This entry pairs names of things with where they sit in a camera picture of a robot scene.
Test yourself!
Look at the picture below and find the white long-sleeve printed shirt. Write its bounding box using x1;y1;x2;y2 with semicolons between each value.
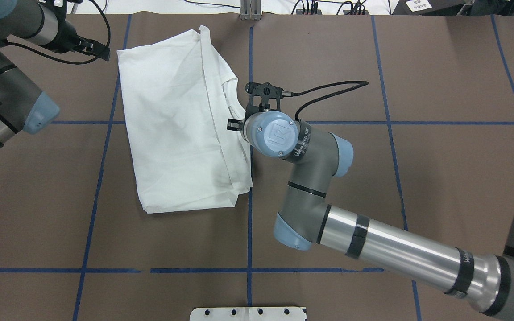
117;25;253;214

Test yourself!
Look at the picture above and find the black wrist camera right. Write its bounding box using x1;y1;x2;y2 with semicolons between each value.
244;82;295;120

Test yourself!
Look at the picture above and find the aluminium frame post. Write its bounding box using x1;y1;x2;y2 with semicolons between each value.
239;0;262;21

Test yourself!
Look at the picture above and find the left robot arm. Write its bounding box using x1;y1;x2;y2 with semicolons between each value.
0;0;112;149

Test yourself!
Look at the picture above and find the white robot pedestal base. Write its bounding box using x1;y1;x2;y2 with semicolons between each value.
189;306;308;321

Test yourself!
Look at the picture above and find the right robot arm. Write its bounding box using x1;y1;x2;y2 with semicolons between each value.
227;111;514;321

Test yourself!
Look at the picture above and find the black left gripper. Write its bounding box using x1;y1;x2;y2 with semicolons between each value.
54;20;110;61

